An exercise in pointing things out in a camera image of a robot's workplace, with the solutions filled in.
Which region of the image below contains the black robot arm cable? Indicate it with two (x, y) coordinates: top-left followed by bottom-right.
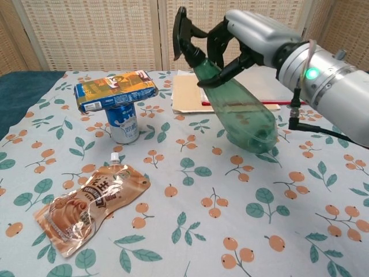
(288, 87), (369, 149)

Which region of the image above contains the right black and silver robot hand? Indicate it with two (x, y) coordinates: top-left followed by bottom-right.
(197, 9), (301, 87)

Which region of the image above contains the blue and white drink can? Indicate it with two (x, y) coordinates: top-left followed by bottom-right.
(104, 103), (140, 144)

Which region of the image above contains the floral tablecloth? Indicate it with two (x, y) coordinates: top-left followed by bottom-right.
(0, 69), (369, 277)

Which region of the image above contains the manila paper folder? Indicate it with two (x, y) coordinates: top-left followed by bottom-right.
(172, 75), (281, 115)

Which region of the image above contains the clear mesh pouch red zipper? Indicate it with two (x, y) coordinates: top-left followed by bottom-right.
(199, 73), (307, 107)

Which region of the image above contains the yellow and blue carton box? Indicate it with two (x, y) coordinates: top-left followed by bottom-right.
(74, 69), (159, 114)

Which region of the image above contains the teal blue table cover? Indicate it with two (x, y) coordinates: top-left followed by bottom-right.
(0, 71), (68, 141)

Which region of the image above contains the brown spout pouch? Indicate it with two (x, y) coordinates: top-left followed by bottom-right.
(32, 152), (152, 259)

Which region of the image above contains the green plastic bottle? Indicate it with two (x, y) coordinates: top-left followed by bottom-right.
(172, 6), (278, 154)

